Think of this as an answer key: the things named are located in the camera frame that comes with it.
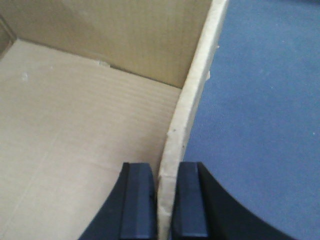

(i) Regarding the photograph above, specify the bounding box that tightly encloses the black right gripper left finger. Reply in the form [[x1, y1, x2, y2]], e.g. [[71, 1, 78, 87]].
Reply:
[[79, 162, 157, 240]]

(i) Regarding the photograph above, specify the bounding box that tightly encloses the brown cardboard carton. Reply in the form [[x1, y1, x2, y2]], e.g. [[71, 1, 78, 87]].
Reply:
[[0, 0, 229, 240]]

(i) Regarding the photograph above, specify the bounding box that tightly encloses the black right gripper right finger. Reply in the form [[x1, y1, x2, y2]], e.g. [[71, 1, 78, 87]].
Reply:
[[170, 161, 291, 240]]

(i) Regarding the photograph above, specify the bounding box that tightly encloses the blue conveyor belt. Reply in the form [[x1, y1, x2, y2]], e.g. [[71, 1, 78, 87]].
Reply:
[[184, 0, 320, 240]]

